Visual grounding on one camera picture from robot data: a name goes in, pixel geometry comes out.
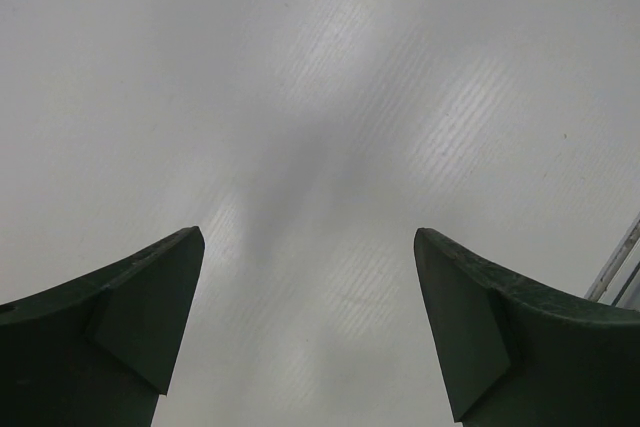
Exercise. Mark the aluminium frame rail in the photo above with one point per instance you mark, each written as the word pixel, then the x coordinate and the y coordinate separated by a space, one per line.
pixel 615 281

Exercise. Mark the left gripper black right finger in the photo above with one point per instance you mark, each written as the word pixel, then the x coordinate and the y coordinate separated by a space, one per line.
pixel 516 352

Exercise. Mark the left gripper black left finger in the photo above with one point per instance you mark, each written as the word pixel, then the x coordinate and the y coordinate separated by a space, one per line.
pixel 100 350

